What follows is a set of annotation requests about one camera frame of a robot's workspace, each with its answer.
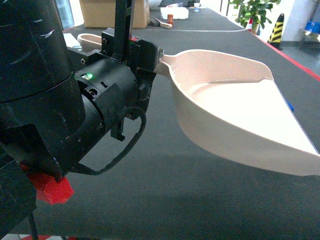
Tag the large open cardboard box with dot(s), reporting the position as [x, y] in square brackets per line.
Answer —
[101, 13]

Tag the yellow black traffic cone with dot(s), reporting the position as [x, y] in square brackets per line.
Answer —
[276, 35]

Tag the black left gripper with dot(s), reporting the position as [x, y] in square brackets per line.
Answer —
[117, 78]

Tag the wooden brush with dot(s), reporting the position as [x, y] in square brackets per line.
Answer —
[164, 24]

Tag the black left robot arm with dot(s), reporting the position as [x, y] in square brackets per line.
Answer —
[51, 115]

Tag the red plastic bracket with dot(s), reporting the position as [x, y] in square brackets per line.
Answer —
[49, 189]

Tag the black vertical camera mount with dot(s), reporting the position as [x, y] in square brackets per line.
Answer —
[124, 15]

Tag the white foam box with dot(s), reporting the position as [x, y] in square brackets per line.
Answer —
[179, 13]

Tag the blue plastic part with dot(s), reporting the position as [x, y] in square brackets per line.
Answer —
[290, 106]

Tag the orange small bottle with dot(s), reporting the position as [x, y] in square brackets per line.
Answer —
[170, 19]

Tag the beige plastic scoop tray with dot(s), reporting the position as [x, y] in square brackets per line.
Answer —
[229, 108]

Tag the steel shelf rack left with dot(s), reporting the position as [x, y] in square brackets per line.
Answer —
[310, 35]

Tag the red white traffic cone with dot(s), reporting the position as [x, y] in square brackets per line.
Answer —
[249, 26]

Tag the potted green plant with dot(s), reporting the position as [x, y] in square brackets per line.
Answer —
[256, 10]

